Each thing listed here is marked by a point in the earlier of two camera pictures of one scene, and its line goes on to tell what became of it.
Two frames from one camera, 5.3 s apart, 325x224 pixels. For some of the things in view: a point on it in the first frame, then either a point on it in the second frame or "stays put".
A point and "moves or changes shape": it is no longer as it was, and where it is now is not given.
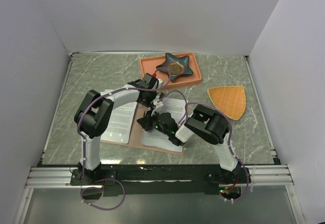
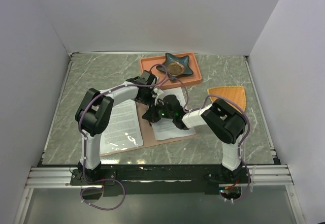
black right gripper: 147,123 → 150,115
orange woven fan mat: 231,100 stays put
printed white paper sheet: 120,130 moves or changes shape
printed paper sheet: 156,138 moves or changes shape
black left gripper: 149,104 stays put
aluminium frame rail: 264,176 stays put
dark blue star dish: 178,65 stays put
